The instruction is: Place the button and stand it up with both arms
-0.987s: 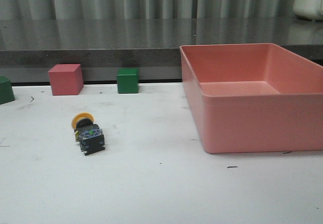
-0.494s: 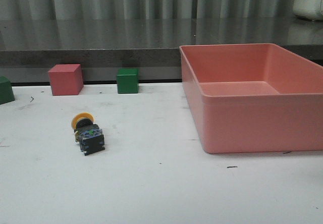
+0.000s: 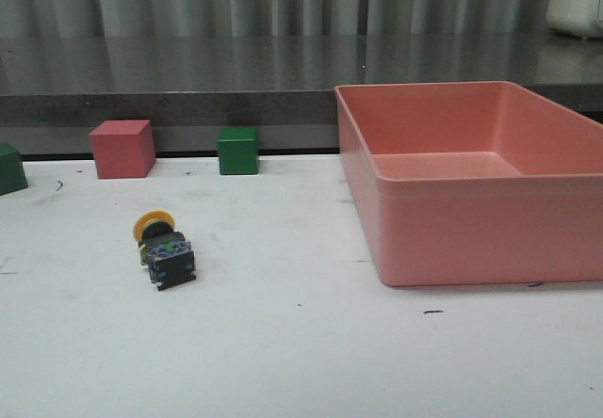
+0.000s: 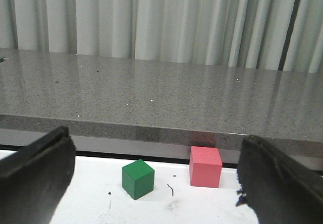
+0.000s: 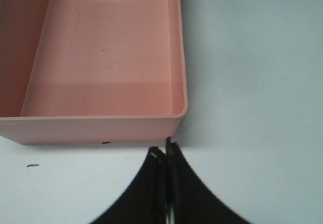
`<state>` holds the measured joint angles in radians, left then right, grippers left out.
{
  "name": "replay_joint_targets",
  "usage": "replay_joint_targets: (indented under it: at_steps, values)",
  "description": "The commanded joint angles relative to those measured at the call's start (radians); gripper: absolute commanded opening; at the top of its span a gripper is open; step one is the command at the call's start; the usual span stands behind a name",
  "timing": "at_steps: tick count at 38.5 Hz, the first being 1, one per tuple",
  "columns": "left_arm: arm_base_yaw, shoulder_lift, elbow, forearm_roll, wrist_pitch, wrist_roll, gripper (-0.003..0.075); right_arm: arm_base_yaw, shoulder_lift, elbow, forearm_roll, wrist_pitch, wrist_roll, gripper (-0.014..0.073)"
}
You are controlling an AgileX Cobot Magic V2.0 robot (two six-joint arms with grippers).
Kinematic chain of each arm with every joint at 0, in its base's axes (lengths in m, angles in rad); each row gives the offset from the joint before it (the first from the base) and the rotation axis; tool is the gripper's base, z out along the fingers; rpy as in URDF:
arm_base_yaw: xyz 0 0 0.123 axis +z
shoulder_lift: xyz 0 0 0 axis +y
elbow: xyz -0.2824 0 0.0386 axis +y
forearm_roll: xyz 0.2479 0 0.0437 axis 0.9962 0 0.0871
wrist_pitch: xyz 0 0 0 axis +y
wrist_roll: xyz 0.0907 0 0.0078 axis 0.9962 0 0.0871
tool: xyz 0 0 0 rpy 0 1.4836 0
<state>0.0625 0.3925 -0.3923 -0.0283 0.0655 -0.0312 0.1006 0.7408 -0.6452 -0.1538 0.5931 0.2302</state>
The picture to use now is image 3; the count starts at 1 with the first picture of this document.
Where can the green cube block centre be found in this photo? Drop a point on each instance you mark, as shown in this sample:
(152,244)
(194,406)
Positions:
(238,151)

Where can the pink cube block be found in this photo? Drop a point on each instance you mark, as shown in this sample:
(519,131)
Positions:
(123,149)

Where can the pink plastic bin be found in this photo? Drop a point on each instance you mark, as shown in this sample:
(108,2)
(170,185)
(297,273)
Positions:
(472,182)

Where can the white appliance in background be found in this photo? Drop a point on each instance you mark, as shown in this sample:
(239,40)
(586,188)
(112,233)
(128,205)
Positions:
(580,18)

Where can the green cube block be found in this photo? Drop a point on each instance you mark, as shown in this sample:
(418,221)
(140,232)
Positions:
(12,176)
(238,151)

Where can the grey curtain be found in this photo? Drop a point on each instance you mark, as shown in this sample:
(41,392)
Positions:
(54,19)

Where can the green cube block left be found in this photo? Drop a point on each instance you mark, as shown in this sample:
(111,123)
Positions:
(12,176)

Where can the yellow push button switch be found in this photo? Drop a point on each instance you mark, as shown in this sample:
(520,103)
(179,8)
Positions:
(166,252)

